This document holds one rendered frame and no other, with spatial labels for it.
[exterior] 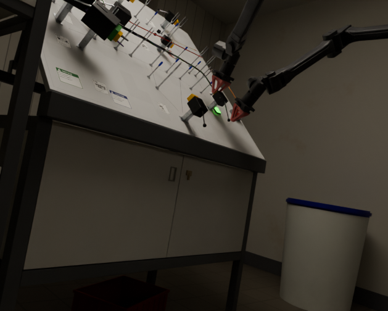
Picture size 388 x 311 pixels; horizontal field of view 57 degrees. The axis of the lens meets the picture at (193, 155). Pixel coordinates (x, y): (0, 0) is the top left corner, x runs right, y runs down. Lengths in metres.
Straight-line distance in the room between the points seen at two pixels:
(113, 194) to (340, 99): 2.57
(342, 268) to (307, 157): 1.16
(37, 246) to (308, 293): 1.94
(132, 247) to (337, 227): 1.59
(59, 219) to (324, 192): 2.56
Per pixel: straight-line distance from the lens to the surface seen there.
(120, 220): 1.21
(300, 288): 2.64
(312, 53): 1.73
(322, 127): 3.40
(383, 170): 3.14
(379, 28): 1.79
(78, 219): 1.11
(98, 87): 1.14
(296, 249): 2.62
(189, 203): 1.44
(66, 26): 1.33
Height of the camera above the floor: 0.70
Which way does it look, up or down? 4 degrees up
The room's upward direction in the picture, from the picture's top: 10 degrees clockwise
